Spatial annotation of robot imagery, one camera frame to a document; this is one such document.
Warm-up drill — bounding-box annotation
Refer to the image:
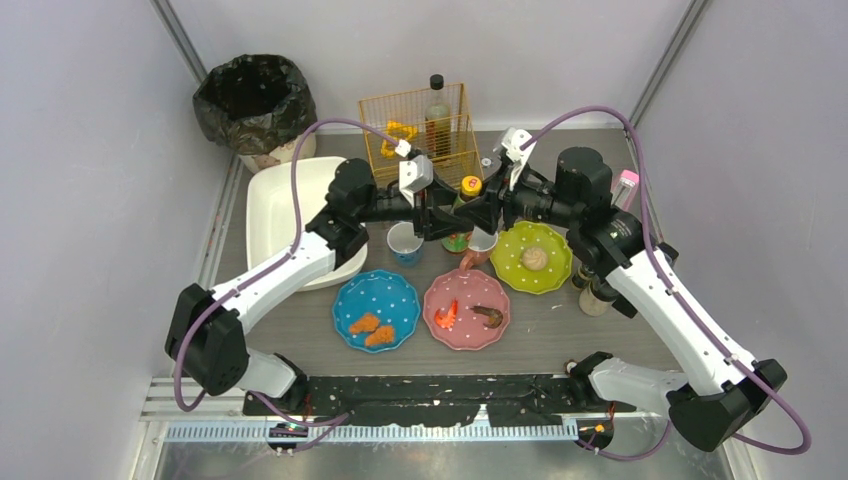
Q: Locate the sauce bottle yellow cap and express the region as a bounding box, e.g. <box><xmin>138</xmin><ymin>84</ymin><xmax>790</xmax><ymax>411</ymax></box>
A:
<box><xmin>441</xmin><ymin>175</ymin><xmax>483</xmax><ymax>254</ymax></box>

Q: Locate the tall clear oil bottle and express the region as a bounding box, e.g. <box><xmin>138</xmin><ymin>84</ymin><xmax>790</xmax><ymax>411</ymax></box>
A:
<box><xmin>425</xmin><ymin>74</ymin><xmax>451</xmax><ymax>160</ymax></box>

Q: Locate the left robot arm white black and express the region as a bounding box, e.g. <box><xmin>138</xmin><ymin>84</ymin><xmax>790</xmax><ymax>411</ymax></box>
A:
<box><xmin>165</xmin><ymin>153</ymin><xmax>473</xmax><ymax>412</ymax></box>

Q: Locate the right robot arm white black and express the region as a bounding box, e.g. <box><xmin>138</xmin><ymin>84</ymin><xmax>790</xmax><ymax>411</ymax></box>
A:
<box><xmin>457</xmin><ymin>147</ymin><xmax>787</xmax><ymax>452</ymax></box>

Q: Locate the pink mug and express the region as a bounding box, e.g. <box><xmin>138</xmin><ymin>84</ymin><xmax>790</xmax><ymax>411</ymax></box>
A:
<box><xmin>459</xmin><ymin>229</ymin><xmax>498</xmax><ymax>271</ymax></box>

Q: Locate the blue mug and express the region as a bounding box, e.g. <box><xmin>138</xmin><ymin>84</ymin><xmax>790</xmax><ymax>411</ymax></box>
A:
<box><xmin>386</xmin><ymin>222</ymin><xmax>424</xmax><ymax>267</ymax></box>

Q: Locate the green polka dot plate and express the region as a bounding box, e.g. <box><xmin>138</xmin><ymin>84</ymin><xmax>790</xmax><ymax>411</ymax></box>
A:
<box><xmin>490</xmin><ymin>221</ymin><xmax>573</xmax><ymax>295</ymax></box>

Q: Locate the steamed bun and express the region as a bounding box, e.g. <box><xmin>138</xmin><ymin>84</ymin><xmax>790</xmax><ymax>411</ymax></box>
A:
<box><xmin>521</xmin><ymin>246</ymin><xmax>549</xmax><ymax>271</ymax></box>

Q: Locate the pink polka dot plate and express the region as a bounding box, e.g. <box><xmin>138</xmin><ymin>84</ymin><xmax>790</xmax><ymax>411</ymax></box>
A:
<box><xmin>423</xmin><ymin>269</ymin><xmax>510</xmax><ymax>351</ymax></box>

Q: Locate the yellow plastic toy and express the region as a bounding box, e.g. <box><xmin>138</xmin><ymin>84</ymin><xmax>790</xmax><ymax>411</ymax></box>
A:
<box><xmin>380</xmin><ymin>120</ymin><xmax>419</xmax><ymax>158</ymax></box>

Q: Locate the blue polka dot plate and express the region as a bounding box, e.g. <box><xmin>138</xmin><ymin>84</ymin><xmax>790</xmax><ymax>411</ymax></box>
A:
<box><xmin>332</xmin><ymin>270</ymin><xmax>422</xmax><ymax>353</ymax></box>

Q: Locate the red shrimp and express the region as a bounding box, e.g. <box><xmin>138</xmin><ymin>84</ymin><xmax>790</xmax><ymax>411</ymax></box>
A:
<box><xmin>433</xmin><ymin>299</ymin><xmax>458</xmax><ymax>330</ymax></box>

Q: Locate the dark spice bottle right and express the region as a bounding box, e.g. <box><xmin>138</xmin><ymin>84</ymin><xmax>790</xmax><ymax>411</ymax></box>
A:
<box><xmin>571</xmin><ymin>264</ymin><xmax>596</xmax><ymax>290</ymax></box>

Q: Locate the pink box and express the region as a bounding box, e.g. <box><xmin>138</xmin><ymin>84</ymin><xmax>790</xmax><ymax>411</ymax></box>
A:
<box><xmin>611</xmin><ymin>170</ymin><xmax>640</xmax><ymax>211</ymax></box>

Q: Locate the brown shrimp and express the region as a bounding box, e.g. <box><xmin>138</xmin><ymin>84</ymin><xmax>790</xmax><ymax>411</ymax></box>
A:
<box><xmin>471</xmin><ymin>305</ymin><xmax>504</xmax><ymax>329</ymax></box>

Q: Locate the left fried chicken piece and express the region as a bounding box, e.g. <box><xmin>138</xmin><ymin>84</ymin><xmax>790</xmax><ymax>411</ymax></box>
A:
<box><xmin>348</xmin><ymin>312</ymin><xmax>381</xmax><ymax>335</ymax></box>

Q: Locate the fried chicken piece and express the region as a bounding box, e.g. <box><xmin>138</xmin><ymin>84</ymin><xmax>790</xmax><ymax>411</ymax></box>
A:
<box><xmin>364</xmin><ymin>325</ymin><xmax>396</xmax><ymax>349</ymax></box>
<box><xmin>348</xmin><ymin>312</ymin><xmax>381</xmax><ymax>335</ymax></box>

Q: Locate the right fried chicken piece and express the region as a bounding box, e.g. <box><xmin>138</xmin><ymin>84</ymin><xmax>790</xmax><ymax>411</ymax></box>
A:
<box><xmin>364</xmin><ymin>325</ymin><xmax>396</xmax><ymax>349</ymax></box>

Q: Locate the white shaker bottle right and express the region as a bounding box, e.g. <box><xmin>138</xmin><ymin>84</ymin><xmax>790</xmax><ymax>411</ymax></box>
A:
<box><xmin>578</xmin><ymin>278</ymin><xmax>619</xmax><ymax>317</ymax></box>

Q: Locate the white plastic basin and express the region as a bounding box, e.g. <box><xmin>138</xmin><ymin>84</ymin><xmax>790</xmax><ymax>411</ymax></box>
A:
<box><xmin>246</xmin><ymin>156</ymin><xmax>345</xmax><ymax>270</ymax></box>

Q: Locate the trash bin with black bag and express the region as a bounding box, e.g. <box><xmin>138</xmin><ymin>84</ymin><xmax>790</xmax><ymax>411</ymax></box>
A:
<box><xmin>192</xmin><ymin>54</ymin><xmax>317</xmax><ymax>173</ymax></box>

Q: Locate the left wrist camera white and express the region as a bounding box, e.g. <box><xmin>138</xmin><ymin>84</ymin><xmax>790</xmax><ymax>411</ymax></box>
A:
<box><xmin>395</xmin><ymin>140</ymin><xmax>434</xmax><ymax>206</ymax></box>

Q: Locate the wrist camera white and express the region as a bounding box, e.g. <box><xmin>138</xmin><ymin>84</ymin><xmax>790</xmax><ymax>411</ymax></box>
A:
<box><xmin>500</xmin><ymin>127</ymin><xmax>534</xmax><ymax>190</ymax></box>
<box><xmin>395</xmin><ymin>140</ymin><xmax>434</xmax><ymax>206</ymax></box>

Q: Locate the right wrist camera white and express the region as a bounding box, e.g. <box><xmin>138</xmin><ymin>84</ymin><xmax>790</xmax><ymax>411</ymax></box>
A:
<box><xmin>500</xmin><ymin>127</ymin><xmax>534</xmax><ymax>190</ymax></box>

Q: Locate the yellow wire basket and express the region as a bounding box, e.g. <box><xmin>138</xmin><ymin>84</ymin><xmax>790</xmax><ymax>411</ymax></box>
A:
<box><xmin>359</xmin><ymin>83</ymin><xmax>482</xmax><ymax>188</ymax></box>

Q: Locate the black base mount strip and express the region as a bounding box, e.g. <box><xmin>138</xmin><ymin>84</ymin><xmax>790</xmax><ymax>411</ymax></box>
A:
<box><xmin>272</xmin><ymin>374</ymin><xmax>610</xmax><ymax>427</ymax></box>

